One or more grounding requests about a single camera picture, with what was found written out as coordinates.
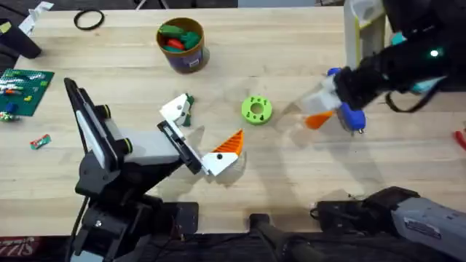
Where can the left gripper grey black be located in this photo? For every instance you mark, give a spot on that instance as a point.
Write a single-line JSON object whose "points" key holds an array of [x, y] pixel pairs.
{"points": [[153, 147]]}

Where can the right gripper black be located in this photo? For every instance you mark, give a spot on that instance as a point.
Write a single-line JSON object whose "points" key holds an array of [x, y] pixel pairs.
{"points": [[360, 83]]}

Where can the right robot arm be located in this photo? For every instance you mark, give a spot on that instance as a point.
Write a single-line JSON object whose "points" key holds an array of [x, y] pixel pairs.
{"points": [[426, 222]]}

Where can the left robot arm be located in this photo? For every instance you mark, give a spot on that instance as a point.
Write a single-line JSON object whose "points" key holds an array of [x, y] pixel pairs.
{"points": [[109, 189]]}

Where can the green toy vegetable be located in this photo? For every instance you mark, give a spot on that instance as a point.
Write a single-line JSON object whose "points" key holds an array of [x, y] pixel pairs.
{"points": [[188, 119]]}

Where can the orange ribbed wedge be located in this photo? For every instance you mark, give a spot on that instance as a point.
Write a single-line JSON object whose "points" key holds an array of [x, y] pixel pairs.
{"points": [[316, 120]]}

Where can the green disc with holes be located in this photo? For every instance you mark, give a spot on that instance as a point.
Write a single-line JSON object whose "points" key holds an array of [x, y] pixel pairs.
{"points": [[249, 115]]}

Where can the right wrist upright flat plate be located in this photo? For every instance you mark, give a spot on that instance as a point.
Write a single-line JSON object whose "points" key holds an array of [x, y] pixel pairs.
{"points": [[364, 40]]}

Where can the wrist upright flat plate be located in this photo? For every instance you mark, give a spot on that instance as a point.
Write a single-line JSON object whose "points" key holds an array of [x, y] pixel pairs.
{"points": [[364, 40], [91, 123]]}

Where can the left wrist upright flat plate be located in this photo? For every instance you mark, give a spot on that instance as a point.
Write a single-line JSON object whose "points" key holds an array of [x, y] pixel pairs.
{"points": [[91, 123]]}

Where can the black pole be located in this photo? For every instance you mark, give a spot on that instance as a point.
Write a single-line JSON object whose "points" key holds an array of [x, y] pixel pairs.
{"points": [[276, 236]]}

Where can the red green toy block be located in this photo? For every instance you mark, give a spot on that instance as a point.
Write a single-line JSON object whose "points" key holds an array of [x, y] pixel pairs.
{"points": [[40, 142]]}

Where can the green board with toy blocks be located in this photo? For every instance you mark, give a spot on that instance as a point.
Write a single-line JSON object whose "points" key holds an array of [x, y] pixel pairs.
{"points": [[29, 94]]}

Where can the small multicoloured toy block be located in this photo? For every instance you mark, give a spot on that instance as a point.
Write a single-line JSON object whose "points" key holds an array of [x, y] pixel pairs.
{"points": [[7, 116]]}

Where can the black bulky object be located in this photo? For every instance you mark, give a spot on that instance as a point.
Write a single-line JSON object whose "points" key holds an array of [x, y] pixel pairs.
{"points": [[20, 43]]}

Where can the white paper strip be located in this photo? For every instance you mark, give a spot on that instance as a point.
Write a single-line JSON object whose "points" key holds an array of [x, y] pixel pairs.
{"points": [[31, 22]]}

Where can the red printed sticker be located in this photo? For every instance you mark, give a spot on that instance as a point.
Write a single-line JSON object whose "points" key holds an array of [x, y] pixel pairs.
{"points": [[22, 246]]}

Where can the black rail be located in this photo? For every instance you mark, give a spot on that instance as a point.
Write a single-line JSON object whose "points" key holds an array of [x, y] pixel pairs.
{"points": [[218, 251]]}

